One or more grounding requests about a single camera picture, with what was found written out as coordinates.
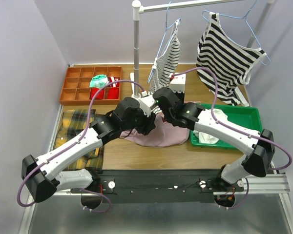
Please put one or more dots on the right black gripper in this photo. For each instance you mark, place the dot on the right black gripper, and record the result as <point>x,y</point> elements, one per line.
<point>181,95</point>

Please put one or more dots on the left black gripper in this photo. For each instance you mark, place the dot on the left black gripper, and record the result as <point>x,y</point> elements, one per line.
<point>148,124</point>

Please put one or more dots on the mauve tank top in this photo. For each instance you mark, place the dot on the mauve tank top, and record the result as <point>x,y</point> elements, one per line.
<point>163,135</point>

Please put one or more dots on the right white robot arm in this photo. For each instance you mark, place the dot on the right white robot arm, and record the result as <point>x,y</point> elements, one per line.
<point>256,146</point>

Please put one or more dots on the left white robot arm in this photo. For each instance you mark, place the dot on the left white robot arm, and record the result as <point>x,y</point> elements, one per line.
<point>45,175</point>

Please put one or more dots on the thin striped tank top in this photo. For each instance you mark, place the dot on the thin striped tank top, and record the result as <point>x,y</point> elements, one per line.
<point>164,70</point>

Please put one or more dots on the wide striped tank top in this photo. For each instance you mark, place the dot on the wide striped tank top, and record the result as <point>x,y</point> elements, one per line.
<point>229,61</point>

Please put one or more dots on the right red sock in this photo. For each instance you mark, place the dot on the right red sock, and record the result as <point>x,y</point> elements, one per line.
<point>112,93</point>

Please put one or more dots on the white cloth garment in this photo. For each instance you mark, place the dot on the white cloth garment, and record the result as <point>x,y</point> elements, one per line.
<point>206,138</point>

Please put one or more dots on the left red sock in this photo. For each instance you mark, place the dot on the left red sock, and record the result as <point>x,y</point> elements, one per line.
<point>98,93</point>

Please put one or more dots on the red white striped sock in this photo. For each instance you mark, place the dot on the red white striped sock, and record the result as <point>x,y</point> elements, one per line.
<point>112,80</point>

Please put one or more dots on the green white sock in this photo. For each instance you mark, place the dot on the green white sock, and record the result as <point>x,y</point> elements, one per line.
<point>98,81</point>

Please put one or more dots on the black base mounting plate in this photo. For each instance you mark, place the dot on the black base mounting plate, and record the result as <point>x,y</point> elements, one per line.
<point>159,186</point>

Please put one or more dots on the green plastic bin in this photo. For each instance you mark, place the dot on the green plastic bin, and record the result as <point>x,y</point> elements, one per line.
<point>247,117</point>

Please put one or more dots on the yellow plaid shirt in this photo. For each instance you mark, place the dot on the yellow plaid shirt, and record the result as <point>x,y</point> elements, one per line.
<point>73,122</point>

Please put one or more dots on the orange compartment tray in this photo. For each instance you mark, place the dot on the orange compartment tray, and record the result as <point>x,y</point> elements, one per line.
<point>76,90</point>

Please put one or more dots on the white metal clothes rack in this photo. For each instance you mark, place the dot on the white metal clothes rack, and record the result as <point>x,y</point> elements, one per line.
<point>138,9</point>

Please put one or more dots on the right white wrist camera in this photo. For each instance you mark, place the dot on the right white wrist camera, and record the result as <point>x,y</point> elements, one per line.
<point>177,83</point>

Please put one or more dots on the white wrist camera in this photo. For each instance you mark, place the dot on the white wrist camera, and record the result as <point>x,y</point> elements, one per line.
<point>177,83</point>
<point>148,104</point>

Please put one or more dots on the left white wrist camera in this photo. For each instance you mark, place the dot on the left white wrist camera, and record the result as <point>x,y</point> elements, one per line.
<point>148,104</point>

